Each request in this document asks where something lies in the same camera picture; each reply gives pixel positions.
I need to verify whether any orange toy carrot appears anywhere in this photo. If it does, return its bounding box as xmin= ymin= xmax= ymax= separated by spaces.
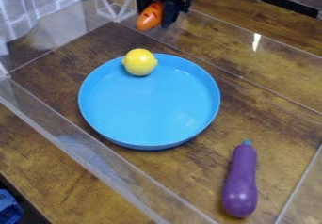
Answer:
xmin=137 ymin=1 xmax=164 ymax=31

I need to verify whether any yellow toy lemon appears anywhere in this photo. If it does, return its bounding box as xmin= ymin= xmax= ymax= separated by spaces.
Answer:
xmin=122 ymin=48 xmax=158 ymax=76

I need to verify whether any white patterned curtain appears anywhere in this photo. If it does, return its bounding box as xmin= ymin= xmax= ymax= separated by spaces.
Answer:
xmin=0 ymin=0 xmax=81 ymax=43

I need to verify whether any blue round plate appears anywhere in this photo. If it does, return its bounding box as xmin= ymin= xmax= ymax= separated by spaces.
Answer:
xmin=78 ymin=54 xmax=222 ymax=151

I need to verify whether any purple toy eggplant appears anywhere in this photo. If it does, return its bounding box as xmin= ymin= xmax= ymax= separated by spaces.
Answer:
xmin=222 ymin=140 xmax=258 ymax=218

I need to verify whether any blue plastic object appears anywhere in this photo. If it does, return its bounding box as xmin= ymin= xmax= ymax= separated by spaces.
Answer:
xmin=0 ymin=189 xmax=25 ymax=224

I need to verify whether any clear acrylic tray enclosure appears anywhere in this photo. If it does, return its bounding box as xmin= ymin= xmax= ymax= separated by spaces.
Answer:
xmin=0 ymin=0 xmax=322 ymax=224

